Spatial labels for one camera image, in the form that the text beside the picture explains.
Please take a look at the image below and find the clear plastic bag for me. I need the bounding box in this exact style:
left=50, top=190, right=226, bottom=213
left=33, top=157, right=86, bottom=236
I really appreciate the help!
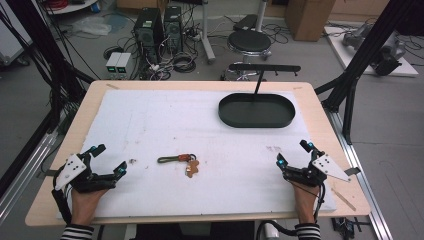
left=70, top=15, right=113, bottom=37

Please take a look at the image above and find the large black computer tower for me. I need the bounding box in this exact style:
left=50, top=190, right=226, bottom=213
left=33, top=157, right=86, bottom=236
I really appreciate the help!
left=133, top=7, right=165, bottom=65

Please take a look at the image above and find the white foam mat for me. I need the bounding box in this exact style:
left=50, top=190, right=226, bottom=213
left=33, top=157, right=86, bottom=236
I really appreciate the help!
left=55, top=88, right=338, bottom=220

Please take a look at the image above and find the black round stool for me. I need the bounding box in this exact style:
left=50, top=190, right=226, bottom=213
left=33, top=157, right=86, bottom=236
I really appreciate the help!
left=227, top=29, right=273, bottom=63

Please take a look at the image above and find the keychain with gingerbread charm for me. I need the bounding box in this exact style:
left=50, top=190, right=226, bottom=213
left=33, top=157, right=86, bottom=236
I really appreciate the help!
left=156, top=152, right=201, bottom=179

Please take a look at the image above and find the grey robot equipment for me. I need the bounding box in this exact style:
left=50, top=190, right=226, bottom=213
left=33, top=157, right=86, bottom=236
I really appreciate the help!
left=342, top=23, right=407, bottom=77

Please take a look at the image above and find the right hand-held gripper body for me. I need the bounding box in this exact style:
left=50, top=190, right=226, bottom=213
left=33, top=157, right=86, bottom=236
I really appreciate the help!
left=282, top=151, right=352, bottom=189

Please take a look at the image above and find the small electronics board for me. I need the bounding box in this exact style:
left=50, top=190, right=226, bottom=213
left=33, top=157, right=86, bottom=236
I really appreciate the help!
left=330, top=216, right=372, bottom=240

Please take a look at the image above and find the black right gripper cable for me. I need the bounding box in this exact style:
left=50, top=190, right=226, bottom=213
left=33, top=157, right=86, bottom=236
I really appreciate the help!
left=255, top=181, right=327, bottom=238

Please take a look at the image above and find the grey rolling stand pole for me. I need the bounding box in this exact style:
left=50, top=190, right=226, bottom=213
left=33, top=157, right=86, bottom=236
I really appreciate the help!
left=199, top=0, right=218, bottom=65

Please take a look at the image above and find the aluminium rail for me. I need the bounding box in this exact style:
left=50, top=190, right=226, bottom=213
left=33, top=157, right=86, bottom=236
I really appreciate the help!
left=0, top=130, right=60, bottom=223
left=327, top=109, right=395, bottom=240

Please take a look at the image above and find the black key rack with tray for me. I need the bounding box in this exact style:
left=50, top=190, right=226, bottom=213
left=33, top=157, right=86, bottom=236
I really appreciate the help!
left=217, top=62, right=302, bottom=130

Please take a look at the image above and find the person's left hand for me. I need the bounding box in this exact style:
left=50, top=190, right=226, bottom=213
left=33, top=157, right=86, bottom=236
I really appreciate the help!
left=70, top=187, right=109, bottom=227

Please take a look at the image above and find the white power supply box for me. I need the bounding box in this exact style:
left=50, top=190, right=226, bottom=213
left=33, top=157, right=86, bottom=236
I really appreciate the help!
left=105, top=51, right=122, bottom=76
left=115, top=52, right=132, bottom=77

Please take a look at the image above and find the black metal frame stand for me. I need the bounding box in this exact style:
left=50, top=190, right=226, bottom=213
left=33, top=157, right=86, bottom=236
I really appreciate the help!
left=314, top=0, right=419, bottom=146
left=0, top=0, right=97, bottom=134

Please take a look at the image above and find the coiled black cable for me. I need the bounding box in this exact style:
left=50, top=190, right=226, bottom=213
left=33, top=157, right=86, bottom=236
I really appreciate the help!
left=172, top=53, right=198, bottom=74

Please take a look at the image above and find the thin wooden stick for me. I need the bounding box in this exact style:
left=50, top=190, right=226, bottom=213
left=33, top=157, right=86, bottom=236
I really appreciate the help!
left=330, top=187, right=357, bottom=212

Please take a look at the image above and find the small black computer tower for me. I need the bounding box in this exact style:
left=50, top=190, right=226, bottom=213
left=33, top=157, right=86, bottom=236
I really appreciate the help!
left=162, top=5, right=184, bottom=55

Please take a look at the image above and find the white floor board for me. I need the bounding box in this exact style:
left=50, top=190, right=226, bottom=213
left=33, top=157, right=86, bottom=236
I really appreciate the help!
left=324, top=25, right=420, bottom=78

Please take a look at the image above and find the brown cardboard box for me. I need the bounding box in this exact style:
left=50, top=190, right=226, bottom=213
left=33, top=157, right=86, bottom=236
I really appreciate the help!
left=284, top=0, right=337, bottom=43

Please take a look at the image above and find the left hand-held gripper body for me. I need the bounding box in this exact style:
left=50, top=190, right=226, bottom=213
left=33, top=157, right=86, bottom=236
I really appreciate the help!
left=53, top=151, right=118, bottom=194

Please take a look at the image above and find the person's right hand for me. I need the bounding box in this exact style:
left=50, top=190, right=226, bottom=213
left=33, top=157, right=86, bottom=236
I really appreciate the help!
left=290, top=181, right=322, bottom=225

